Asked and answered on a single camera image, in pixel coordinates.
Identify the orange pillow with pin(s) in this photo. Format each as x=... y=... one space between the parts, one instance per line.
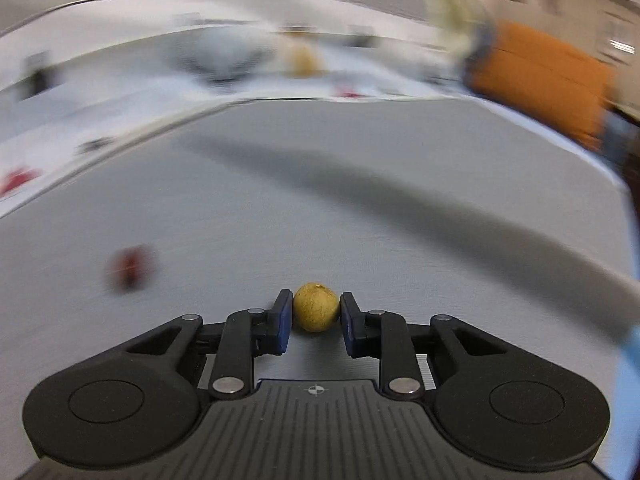
x=545 y=75

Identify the cream cloth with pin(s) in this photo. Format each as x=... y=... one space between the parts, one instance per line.
x=450 y=5

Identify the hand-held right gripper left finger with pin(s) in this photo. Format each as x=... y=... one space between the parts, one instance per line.
x=282 y=322

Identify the yellow-green longan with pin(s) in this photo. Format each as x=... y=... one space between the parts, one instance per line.
x=313 y=310

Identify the white printed blanket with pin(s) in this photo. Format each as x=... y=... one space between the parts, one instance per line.
x=125 y=90

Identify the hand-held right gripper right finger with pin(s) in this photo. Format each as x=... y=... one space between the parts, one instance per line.
x=350 y=330

